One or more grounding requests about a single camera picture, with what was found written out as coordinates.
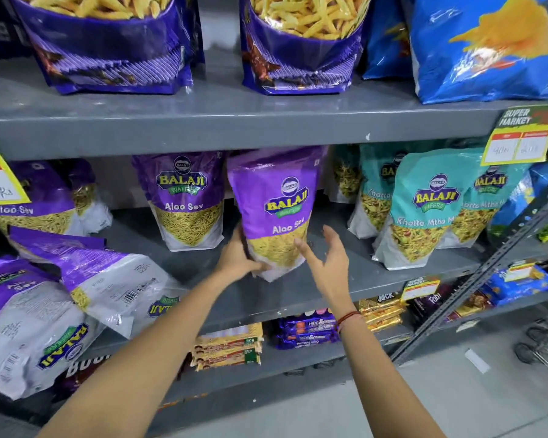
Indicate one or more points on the dark blue stick snack bag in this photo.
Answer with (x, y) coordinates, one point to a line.
(105, 45)
(297, 59)
(0, 27)

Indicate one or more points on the blue biscuit pack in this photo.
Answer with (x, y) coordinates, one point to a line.
(523, 287)

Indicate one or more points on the person's right hand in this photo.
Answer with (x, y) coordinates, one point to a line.
(332, 278)

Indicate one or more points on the stack of purple biscuit packs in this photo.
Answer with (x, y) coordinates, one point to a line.
(308, 330)

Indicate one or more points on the stack of cream biscuit packs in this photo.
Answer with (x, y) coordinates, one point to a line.
(228, 346)

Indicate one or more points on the white paper label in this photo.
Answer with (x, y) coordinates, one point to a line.
(477, 361)

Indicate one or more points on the grey metal shelf rack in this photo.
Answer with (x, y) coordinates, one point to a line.
(118, 123)

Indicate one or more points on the blue chips bag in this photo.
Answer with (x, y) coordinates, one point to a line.
(386, 40)
(484, 45)

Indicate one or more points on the grey slotted upright post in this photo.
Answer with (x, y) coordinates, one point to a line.
(479, 273)

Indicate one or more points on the person's right thumb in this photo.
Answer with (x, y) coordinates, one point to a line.
(307, 255)

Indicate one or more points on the teal snack packet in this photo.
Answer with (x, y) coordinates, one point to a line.
(345, 173)
(372, 196)
(420, 209)
(488, 200)

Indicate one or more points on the person's left thumb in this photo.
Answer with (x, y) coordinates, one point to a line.
(257, 267)

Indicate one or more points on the person's left forearm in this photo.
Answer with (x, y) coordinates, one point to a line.
(141, 355)

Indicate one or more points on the stack of gold biscuit packs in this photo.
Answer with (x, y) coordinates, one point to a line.
(383, 312)

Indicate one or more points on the blue snack packet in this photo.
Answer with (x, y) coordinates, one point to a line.
(525, 196)

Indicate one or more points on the dark purple biscuit pack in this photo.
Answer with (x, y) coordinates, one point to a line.
(431, 303)

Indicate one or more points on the brown gold biscuit pack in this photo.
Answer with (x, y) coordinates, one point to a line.
(472, 305)

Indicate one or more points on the small yellow price tag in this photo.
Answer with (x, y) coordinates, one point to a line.
(519, 271)
(420, 288)

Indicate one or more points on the purple snack pouch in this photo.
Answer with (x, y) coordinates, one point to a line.
(276, 200)

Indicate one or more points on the white shelf label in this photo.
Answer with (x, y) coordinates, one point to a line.
(467, 326)

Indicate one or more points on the person's right forearm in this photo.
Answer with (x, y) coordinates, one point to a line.
(383, 378)

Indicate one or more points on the person's left hand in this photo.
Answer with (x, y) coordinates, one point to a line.
(233, 264)

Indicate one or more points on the large yellow price tag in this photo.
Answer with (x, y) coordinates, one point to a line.
(0, 182)
(520, 136)

